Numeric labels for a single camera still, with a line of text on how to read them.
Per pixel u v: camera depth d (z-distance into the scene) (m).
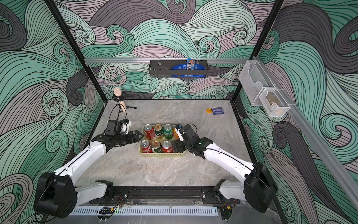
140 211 0.70
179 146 0.71
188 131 0.61
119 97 0.89
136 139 0.75
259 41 0.84
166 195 0.75
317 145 0.50
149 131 0.88
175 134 0.92
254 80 0.77
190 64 0.90
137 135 0.76
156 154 0.84
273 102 0.65
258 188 0.39
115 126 0.66
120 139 0.69
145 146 0.81
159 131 0.90
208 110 1.14
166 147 0.82
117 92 0.87
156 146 0.81
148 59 0.93
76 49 0.88
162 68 0.95
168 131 0.90
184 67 0.92
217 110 1.11
